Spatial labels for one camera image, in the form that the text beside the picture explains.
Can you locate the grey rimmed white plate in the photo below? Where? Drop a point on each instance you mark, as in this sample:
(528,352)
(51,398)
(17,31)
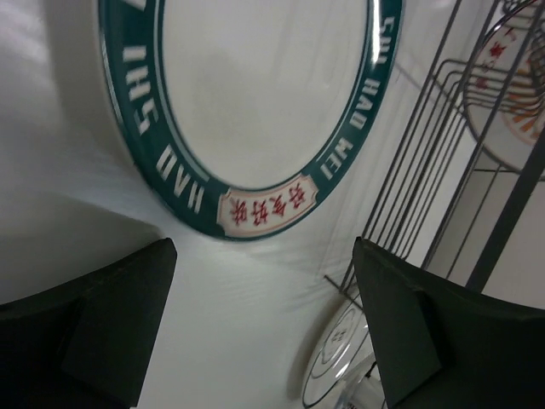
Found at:
(342,371)

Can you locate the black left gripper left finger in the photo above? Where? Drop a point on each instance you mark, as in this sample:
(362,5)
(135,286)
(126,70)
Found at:
(88,342)

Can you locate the orange sunburst pattern plate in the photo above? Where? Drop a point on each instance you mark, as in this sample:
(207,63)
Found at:
(503,97)

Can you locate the green rimmed white plate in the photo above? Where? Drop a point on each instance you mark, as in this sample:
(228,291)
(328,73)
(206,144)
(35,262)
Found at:
(243,116)

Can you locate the metal wire dish rack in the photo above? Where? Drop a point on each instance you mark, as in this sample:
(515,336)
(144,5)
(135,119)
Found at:
(424,189)

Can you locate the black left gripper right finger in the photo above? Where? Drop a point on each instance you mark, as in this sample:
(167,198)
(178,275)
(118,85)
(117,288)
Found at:
(440,345)

